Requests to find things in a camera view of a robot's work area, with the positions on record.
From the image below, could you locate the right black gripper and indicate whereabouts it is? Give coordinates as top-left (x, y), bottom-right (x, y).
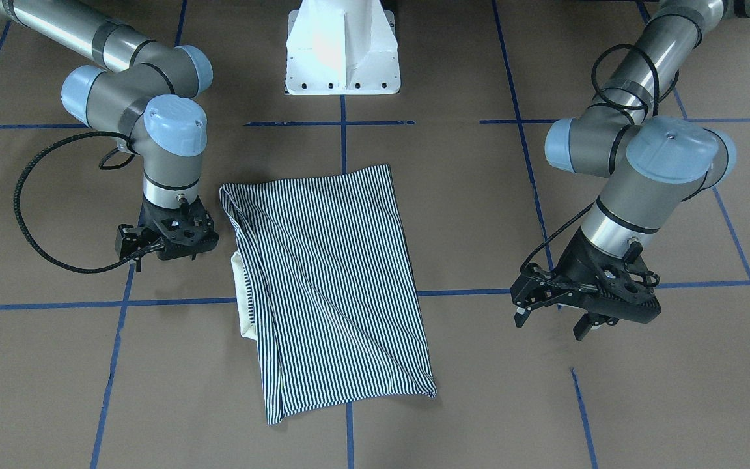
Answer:
top-left (114, 198), bottom-right (219, 273)

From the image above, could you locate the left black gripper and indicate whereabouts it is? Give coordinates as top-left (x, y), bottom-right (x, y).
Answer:
top-left (510, 231), bottom-right (661, 341)

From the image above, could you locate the navy white striped polo shirt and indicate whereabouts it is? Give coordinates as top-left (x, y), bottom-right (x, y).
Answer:
top-left (219, 164), bottom-right (438, 425)

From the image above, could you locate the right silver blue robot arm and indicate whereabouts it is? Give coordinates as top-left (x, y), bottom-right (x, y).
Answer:
top-left (0, 1), bottom-right (219, 274)

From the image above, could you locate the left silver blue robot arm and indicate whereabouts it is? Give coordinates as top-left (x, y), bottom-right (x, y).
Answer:
top-left (510, 1), bottom-right (750, 341)

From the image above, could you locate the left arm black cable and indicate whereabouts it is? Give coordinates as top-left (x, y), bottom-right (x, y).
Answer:
top-left (520, 44), bottom-right (680, 274)

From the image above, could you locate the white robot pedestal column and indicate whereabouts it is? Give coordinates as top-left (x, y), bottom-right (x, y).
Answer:
top-left (284, 1), bottom-right (402, 96)

